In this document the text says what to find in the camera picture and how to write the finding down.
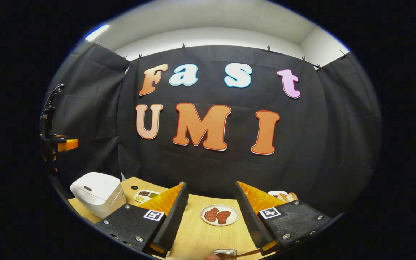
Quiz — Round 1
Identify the white divided bean dish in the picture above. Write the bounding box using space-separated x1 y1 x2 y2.
133 190 160 203

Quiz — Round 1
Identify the ceiling light panel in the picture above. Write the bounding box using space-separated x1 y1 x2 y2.
84 24 110 41

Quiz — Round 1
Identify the metal wire chopstick holder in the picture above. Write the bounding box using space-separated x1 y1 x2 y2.
212 248 238 257

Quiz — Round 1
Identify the white round plate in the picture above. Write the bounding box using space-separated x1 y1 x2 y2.
200 204 239 227

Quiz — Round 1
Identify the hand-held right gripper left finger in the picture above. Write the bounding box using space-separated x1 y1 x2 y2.
94 182 189 257

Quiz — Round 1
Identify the row of black cloth clips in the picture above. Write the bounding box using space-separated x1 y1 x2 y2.
94 40 347 71

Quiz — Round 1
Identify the white rice cooker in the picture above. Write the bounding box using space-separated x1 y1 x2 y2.
70 172 126 219

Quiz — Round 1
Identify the brown wooden spoon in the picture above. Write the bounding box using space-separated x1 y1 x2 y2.
215 248 263 259

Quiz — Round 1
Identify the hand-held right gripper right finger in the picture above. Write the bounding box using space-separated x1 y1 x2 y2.
235 181 333 256

